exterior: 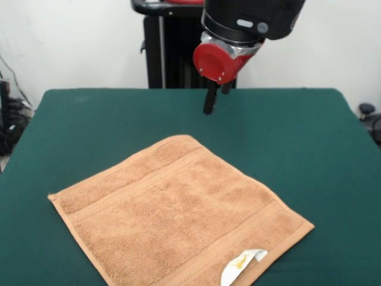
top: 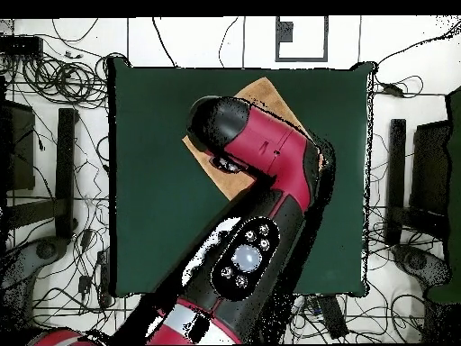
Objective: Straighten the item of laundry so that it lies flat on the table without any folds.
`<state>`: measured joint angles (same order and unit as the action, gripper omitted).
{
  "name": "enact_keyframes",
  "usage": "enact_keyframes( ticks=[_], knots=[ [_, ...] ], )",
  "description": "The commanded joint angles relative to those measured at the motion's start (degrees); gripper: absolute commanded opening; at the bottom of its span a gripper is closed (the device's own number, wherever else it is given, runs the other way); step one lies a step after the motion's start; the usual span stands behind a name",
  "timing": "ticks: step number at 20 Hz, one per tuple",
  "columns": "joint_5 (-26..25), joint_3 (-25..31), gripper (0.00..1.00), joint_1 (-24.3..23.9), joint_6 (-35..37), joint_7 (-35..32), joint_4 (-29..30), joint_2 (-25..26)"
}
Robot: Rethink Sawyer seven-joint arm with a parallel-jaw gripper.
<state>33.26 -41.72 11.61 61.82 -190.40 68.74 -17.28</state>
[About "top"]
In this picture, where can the black power adapter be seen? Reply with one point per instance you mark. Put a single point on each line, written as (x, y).
(84, 284)
(392, 90)
(86, 238)

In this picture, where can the dark green draped cloth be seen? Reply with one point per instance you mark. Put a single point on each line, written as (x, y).
(454, 180)

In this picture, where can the black equipment box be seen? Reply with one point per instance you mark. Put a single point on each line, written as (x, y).
(430, 169)
(21, 151)

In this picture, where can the black stand frame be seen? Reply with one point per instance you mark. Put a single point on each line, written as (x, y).
(396, 173)
(65, 173)

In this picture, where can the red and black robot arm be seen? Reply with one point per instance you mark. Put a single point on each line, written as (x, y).
(270, 144)

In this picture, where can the dark green table cloth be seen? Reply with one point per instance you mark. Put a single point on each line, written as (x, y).
(151, 216)

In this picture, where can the grey square floor frame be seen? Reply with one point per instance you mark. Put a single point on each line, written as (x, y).
(284, 32)

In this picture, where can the tan terry towel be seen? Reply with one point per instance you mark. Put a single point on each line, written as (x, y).
(230, 180)

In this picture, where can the grey chair base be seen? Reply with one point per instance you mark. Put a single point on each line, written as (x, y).
(417, 261)
(21, 266)

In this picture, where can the black power strip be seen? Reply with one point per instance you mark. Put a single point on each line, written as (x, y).
(333, 317)
(103, 270)

